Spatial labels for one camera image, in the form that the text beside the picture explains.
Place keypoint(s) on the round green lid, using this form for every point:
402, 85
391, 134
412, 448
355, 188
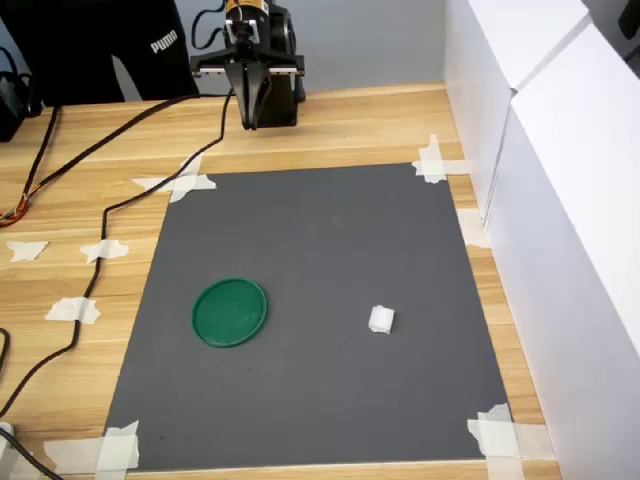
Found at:
230, 314

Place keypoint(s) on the black box device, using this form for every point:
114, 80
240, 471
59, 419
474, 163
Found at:
12, 105

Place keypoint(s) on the person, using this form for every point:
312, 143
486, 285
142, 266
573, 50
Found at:
75, 40

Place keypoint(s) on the small white plastic terminal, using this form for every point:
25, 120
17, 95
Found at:
381, 320

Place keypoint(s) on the dark grey mat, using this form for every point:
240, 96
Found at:
310, 390

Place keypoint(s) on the black chair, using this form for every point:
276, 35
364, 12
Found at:
631, 22

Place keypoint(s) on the white tape piece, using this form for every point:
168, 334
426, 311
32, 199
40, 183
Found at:
474, 230
27, 250
105, 250
185, 182
72, 309
432, 167
117, 447
500, 440

